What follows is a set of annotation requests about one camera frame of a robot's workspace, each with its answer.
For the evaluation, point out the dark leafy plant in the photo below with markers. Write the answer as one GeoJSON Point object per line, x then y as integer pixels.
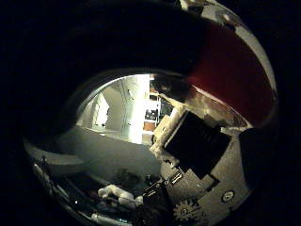
{"type": "Point", "coordinates": [128, 179]}

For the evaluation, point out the orange wall panel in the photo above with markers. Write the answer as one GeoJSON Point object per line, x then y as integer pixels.
{"type": "Point", "coordinates": [149, 126]}

